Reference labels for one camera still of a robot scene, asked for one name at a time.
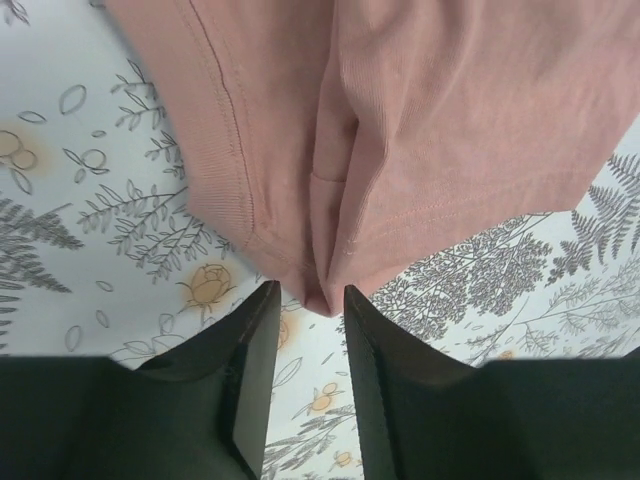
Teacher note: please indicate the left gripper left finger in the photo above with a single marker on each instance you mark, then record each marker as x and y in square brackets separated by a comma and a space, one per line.
[198, 411]

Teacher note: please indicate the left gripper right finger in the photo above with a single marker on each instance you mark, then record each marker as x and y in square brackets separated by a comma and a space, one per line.
[424, 415]

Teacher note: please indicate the pink t shirt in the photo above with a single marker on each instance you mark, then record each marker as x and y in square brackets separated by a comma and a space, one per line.
[337, 142]

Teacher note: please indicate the floral patterned table mat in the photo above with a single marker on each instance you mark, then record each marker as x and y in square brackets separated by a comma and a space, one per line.
[100, 256]

